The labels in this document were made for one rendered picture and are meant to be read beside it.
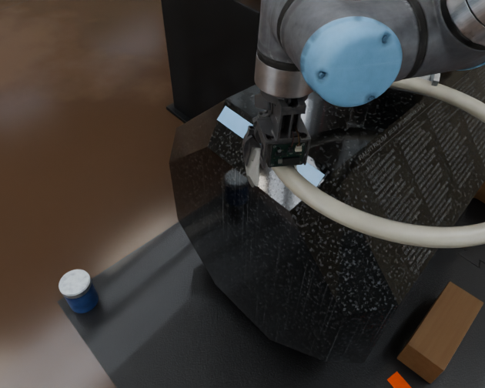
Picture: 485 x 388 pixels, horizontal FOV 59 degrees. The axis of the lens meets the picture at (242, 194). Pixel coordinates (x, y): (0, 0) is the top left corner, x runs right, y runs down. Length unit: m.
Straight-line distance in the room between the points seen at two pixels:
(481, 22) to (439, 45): 0.05
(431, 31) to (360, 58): 0.09
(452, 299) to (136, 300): 1.07
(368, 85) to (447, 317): 1.18
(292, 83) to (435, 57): 0.18
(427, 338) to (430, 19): 1.15
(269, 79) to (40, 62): 2.43
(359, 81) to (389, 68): 0.03
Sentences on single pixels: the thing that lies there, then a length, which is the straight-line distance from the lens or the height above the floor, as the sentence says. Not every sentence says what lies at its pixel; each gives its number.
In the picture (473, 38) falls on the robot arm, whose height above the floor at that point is 1.20.
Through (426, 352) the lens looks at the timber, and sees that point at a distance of 1.48.
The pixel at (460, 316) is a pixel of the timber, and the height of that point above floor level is 0.13.
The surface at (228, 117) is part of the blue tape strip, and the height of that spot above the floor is 0.78.
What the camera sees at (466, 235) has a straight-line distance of 0.67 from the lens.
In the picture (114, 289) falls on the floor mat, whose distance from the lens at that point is 1.65.
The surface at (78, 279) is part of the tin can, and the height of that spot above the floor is 0.15.
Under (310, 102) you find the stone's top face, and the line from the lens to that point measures 1.04.
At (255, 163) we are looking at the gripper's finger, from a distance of 0.72.
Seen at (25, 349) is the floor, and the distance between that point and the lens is 1.67.
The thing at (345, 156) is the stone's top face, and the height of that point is 0.80.
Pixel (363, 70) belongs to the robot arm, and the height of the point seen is 1.17.
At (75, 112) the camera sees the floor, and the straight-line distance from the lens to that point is 2.45.
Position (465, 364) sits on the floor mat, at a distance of 1.66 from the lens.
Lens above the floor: 1.41
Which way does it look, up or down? 48 degrees down
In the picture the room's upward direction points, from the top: 1 degrees clockwise
